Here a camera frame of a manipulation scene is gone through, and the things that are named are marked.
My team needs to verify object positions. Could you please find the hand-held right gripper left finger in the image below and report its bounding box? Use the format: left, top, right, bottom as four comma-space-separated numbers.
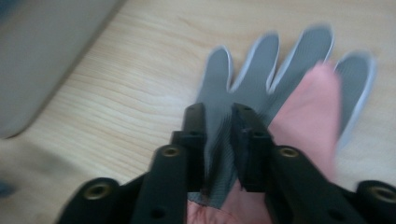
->
130, 102, 208, 224

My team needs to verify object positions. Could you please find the grey-rimmed clear plastic bin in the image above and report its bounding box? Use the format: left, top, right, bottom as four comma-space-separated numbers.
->
0, 0, 126, 140

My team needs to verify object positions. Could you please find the pink glove with grey palm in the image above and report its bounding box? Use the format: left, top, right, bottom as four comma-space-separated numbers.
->
186, 22, 378, 224

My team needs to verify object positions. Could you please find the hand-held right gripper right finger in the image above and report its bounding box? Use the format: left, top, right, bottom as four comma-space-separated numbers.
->
231, 102, 369, 224

